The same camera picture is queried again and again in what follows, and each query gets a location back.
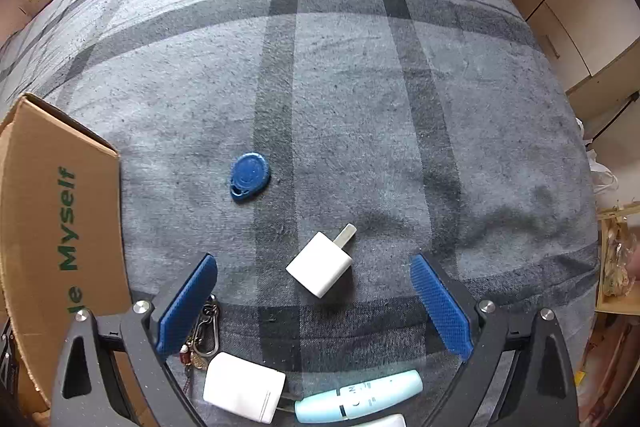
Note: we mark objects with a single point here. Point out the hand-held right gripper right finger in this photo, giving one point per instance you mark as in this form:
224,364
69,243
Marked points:
440,302

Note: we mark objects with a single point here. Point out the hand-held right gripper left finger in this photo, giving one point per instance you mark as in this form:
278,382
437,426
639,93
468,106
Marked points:
187,302

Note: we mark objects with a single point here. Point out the white charger plug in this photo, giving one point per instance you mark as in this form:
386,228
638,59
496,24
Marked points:
320,267

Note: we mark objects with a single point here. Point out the blue round key fob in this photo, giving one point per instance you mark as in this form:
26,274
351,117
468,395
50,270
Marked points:
250,174

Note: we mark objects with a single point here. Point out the brown cardboard box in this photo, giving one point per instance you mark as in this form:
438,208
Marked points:
40,232

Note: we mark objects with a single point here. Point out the white plastic case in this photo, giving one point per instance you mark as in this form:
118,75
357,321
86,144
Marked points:
240,387

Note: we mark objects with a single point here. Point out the light blue tube device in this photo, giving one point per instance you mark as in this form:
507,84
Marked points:
360,397

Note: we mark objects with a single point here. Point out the white rounded object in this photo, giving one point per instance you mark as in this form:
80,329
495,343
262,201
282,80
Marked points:
390,422

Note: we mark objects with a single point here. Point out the white plastic bag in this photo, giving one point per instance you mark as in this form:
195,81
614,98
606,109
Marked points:
600,177

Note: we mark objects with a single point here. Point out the grey plaid blanket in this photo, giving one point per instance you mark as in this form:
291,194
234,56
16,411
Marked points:
350,107

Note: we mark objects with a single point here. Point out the beige cabinet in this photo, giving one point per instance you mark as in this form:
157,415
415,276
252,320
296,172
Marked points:
575,7

